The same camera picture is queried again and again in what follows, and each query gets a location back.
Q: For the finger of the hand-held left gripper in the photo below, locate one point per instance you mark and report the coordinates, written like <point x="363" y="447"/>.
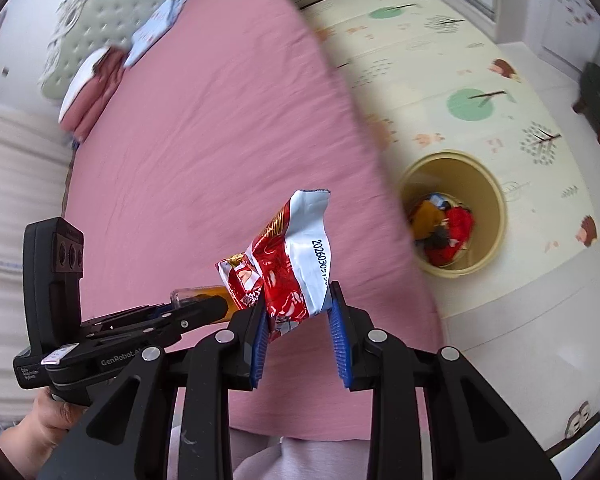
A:
<point x="200" y="312"/>
<point x="125" y="316"/>

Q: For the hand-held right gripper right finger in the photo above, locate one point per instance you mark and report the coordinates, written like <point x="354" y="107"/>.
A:
<point x="339" y="340"/>

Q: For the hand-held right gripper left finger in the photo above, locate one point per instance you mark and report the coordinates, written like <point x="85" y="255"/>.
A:
<point x="260" y="345"/>

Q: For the small orange packet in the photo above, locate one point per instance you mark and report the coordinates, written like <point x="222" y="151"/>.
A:
<point x="207" y="291"/>

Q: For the red white snack packet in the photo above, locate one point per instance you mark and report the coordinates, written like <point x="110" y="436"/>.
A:
<point x="280" y="270"/>

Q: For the red cloth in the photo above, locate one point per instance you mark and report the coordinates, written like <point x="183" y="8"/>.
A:
<point x="461" y="224"/>

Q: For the gold round bin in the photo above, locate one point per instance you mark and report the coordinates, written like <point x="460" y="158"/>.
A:
<point x="486" y="194"/>

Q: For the person's left forearm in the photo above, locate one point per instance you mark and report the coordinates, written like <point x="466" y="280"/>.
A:
<point x="17" y="440"/>

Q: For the person's left hand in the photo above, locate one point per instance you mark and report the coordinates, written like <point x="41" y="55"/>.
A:
<point x="50" y="417"/>

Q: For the cream curtain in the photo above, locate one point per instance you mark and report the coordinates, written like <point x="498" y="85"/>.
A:
<point x="20" y="185"/>

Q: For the person's light trousers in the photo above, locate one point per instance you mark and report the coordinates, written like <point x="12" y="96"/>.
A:
<point x="290" y="460"/>

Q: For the pink white pillow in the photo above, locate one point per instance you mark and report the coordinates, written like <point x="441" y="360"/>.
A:
<point x="95" y="90"/>

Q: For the bed with pink sheet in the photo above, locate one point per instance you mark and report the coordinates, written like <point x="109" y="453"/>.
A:
<point x="205" y="110"/>

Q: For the printed play mat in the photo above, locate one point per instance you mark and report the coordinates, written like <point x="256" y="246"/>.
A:
<point x="430" y="85"/>

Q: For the blue folded blanket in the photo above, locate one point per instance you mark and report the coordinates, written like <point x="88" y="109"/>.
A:
<point x="155" y="30"/>

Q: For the green tufted headboard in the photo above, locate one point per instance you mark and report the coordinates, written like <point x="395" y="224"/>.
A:
<point x="130" y="5"/>

